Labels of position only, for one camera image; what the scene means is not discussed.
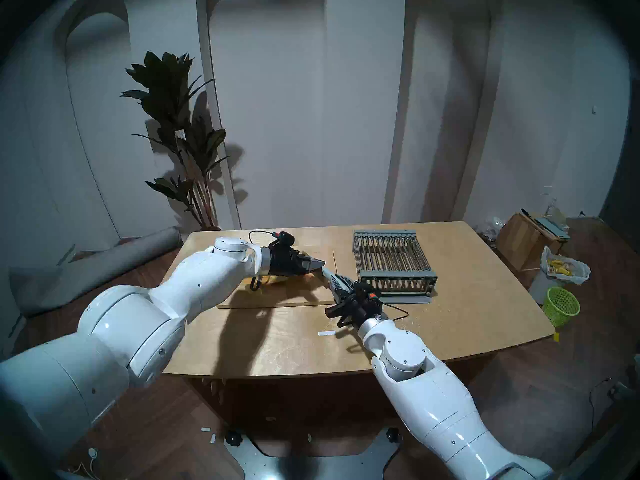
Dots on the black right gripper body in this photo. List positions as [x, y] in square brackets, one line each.
[362, 311]

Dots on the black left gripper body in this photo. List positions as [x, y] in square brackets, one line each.
[287, 263]

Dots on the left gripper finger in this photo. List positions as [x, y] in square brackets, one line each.
[314, 267]
[314, 260]

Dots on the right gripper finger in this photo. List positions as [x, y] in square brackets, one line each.
[333, 290]
[346, 282]

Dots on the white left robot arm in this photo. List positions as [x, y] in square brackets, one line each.
[200, 284]

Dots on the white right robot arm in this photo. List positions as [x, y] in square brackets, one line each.
[430, 399]

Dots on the wooden cutting board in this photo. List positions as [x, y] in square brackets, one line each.
[300, 296]

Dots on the grey blue flat board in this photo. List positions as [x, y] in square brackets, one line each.
[552, 227]

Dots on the white bag of banana peels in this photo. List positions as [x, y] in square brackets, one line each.
[575, 271]

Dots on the grey slotted knife rack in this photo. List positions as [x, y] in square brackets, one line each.
[395, 254]

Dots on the black base knob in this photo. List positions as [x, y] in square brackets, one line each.
[233, 438]
[393, 434]

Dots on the clear plastic bag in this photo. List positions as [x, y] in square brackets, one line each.
[492, 229]

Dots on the cardboard box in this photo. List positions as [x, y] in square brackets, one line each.
[520, 244]

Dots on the rolled grey mat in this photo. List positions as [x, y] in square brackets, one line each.
[90, 271]

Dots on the green mesh basket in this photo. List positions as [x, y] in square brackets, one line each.
[561, 306]

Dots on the tall potted green plant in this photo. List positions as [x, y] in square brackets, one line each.
[170, 89]

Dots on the clear plastic bottle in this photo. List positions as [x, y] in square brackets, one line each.
[554, 209]

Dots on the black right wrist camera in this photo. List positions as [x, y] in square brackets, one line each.
[370, 291]

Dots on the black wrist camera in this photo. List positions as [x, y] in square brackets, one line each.
[282, 240]
[370, 291]

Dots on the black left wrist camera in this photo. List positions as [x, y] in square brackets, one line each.
[282, 240]

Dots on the grey metal robot base plate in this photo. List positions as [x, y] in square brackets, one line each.
[310, 466]

